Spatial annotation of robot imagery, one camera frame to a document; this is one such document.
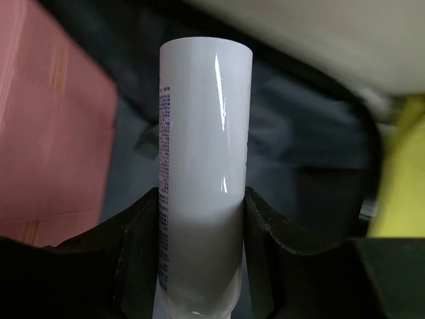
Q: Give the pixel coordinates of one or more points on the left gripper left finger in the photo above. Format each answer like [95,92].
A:
[109,271]

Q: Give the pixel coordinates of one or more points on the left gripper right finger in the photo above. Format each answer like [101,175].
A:
[294,273]

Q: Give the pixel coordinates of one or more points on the yellow-green shorts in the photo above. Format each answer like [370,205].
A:
[400,207]

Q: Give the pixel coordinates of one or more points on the yellow hard-shell suitcase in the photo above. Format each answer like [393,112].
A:
[314,150]

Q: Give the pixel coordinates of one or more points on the pink toiletry case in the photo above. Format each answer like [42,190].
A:
[57,127]

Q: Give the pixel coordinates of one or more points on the white tube bottle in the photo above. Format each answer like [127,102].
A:
[204,109]

